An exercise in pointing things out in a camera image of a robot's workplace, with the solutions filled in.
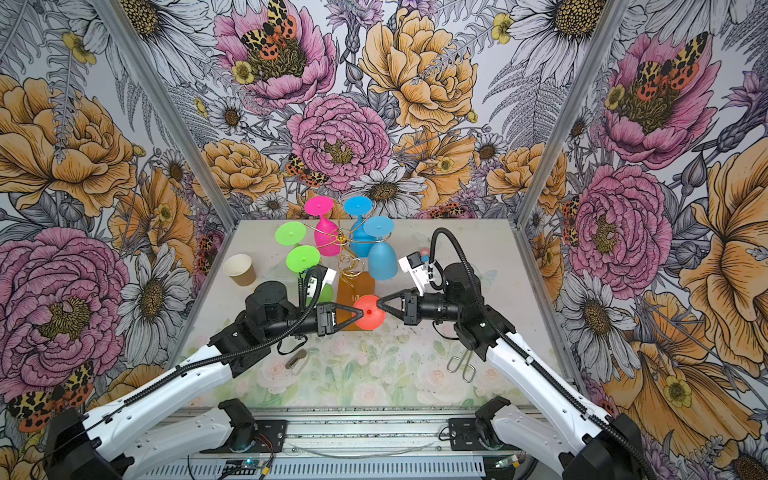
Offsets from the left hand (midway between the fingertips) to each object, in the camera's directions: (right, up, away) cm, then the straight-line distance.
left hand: (361, 323), depth 66 cm
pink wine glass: (-10, +20, +9) cm, 24 cm away
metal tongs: (+27, -18, +19) cm, 37 cm away
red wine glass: (+3, +2, 0) cm, 3 cm away
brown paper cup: (-46, +10, +39) cm, 61 cm away
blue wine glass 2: (+4, +13, +12) cm, 18 cm away
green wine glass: (-13, +14, +1) cm, 20 cm away
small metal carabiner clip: (-20, -14, +19) cm, 31 cm away
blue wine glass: (-2, +18, +18) cm, 26 cm away
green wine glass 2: (-18, +20, +7) cm, 28 cm away
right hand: (+4, +2, 0) cm, 5 cm away
